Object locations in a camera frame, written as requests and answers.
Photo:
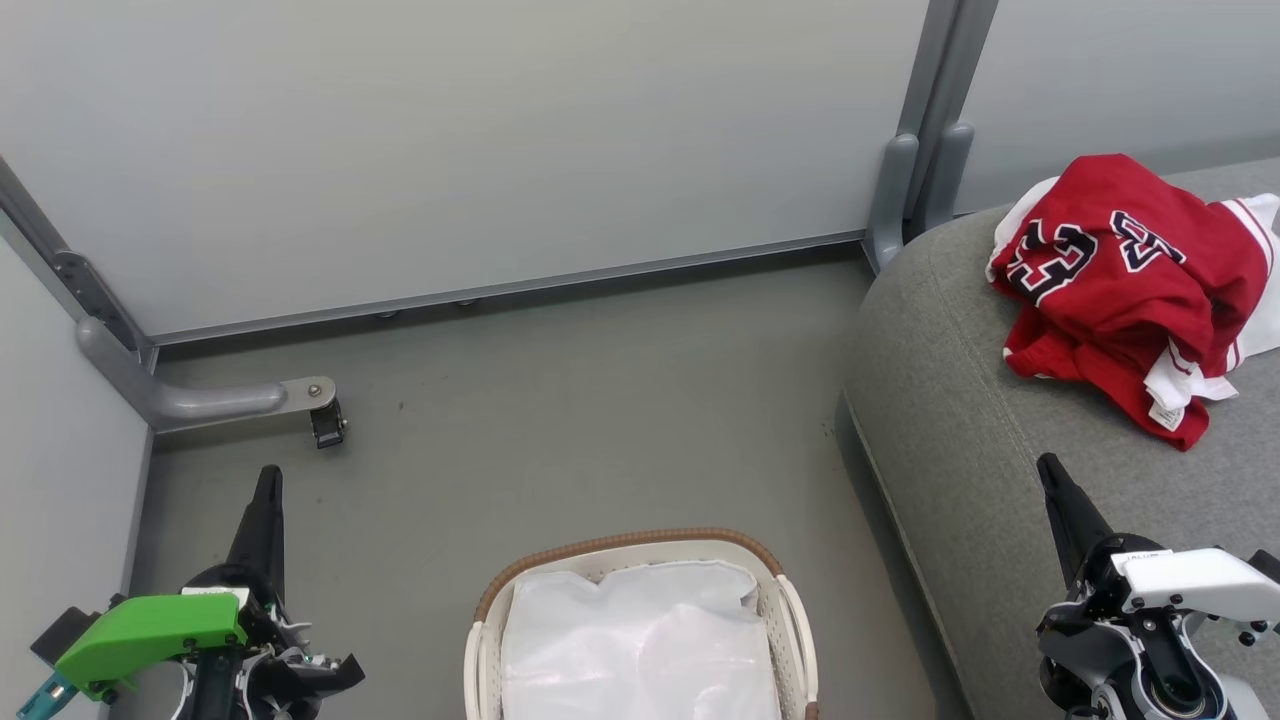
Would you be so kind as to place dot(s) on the right gripper body, white band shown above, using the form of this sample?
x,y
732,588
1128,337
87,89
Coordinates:
x,y
1180,590

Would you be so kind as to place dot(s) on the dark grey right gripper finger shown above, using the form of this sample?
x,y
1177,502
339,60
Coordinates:
x,y
1075,520

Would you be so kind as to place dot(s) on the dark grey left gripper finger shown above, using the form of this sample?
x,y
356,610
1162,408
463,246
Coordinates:
x,y
263,530

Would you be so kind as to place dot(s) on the left gripper body, green band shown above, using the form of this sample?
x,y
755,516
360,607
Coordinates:
x,y
150,630

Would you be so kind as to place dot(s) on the red and white jersey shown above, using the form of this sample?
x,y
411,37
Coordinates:
x,y
1120,300

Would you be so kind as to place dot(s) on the white laundry basket, brown rim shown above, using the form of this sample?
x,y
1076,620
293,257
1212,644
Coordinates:
x,y
795,640

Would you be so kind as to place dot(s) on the black caster wheel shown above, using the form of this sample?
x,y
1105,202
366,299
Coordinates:
x,y
328,425

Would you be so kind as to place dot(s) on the grey fabric sofa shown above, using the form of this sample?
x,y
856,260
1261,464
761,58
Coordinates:
x,y
960,450

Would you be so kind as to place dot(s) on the white plastic bag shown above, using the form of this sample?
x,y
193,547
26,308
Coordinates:
x,y
640,650

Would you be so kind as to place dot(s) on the grey partition post, rounded feet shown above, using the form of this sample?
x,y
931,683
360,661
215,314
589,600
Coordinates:
x,y
935,120

